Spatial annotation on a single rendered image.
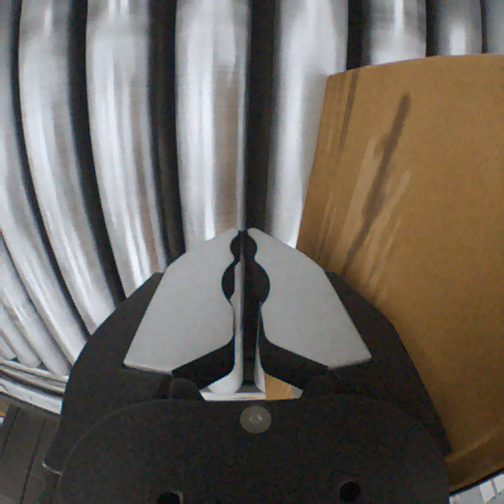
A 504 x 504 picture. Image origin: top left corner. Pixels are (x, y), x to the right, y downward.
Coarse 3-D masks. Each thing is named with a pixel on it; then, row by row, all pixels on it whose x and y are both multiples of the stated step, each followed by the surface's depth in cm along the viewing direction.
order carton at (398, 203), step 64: (384, 64) 7; (448, 64) 4; (320, 128) 14; (384, 128) 8; (448, 128) 5; (320, 192) 14; (384, 192) 8; (448, 192) 5; (320, 256) 14; (384, 256) 8; (448, 256) 5; (448, 320) 5; (448, 384) 4
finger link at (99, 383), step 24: (144, 288) 8; (120, 312) 7; (144, 312) 7; (96, 336) 6; (120, 336) 6; (96, 360) 5; (120, 360) 6; (72, 384) 5; (96, 384) 5; (120, 384) 5; (144, 384) 5; (168, 384) 5; (72, 408) 4; (96, 408) 4; (120, 408) 4; (72, 432) 4; (48, 456) 3
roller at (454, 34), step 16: (432, 0) 10; (448, 0) 9; (464, 0) 8; (432, 16) 11; (448, 16) 10; (464, 16) 9; (480, 16) 9; (432, 32) 12; (448, 32) 11; (464, 32) 10; (480, 32) 9; (432, 48) 13; (448, 48) 11; (464, 48) 11; (480, 48) 10
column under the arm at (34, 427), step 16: (16, 400) 37; (16, 416) 36; (32, 416) 38; (48, 416) 38; (0, 432) 31; (16, 432) 33; (32, 432) 35; (48, 432) 37; (0, 448) 28; (16, 448) 30; (32, 448) 32; (0, 464) 25; (16, 464) 27; (32, 464) 29; (0, 480) 22; (16, 480) 24; (32, 480) 26; (48, 480) 28; (0, 496) 18; (16, 496) 21; (32, 496) 23; (48, 496) 26
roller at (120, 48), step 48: (96, 0) 9; (144, 0) 10; (96, 48) 11; (144, 48) 12; (96, 96) 13; (144, 96) 14; (96, 144) 14; (144, 144) 16; (144, 192) 17; (144, 240) 19
